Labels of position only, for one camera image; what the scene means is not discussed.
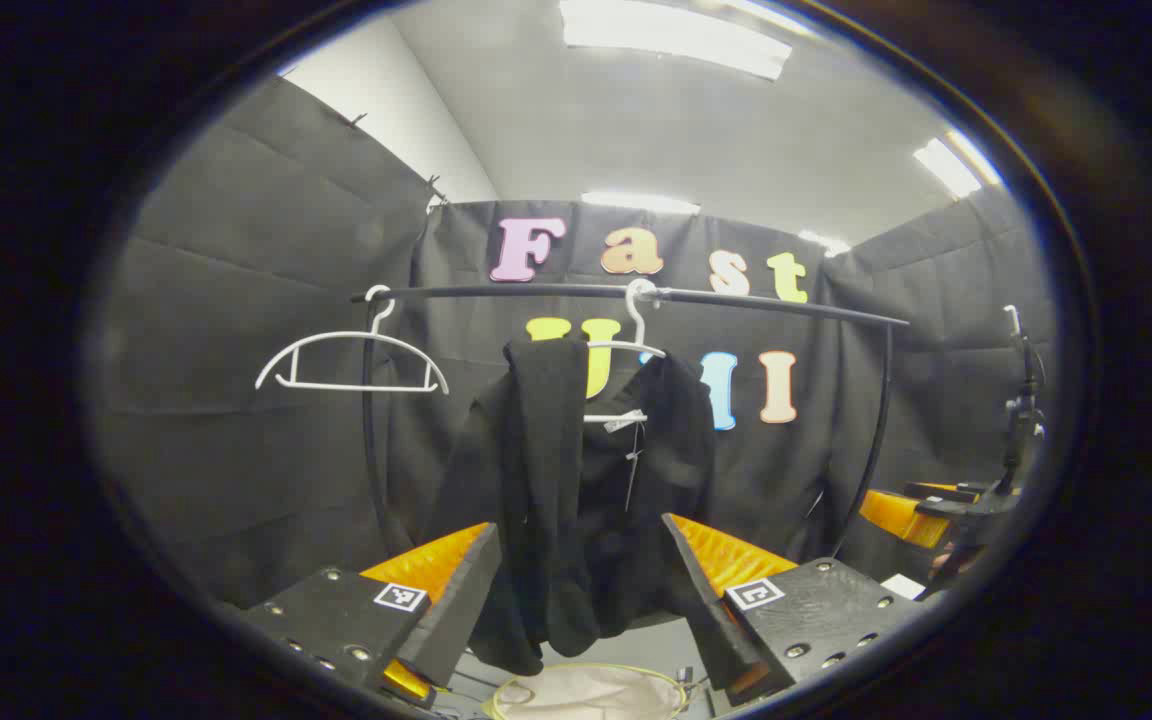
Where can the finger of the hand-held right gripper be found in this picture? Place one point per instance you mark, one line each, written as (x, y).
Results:
(901, 512)

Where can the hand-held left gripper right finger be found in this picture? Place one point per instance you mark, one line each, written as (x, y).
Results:
(706, 610)

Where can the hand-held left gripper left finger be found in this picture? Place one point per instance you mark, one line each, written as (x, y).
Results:
(456, 610)

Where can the black knit garment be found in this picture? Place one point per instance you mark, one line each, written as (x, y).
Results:
(546, 500)

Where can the beige laundry hamper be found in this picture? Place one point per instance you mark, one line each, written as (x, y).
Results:
(586, 695)

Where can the white plastic clothes hanger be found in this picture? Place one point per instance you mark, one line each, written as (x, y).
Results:
(356, 387)
(641, 325)

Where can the black metal clothes rack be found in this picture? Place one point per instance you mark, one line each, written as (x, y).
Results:
(536, 291)

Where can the black backdrop cloth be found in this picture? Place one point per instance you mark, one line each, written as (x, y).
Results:
(236, 300)

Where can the large ceiling light panel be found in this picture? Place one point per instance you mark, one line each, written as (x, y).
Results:
(676, 35)

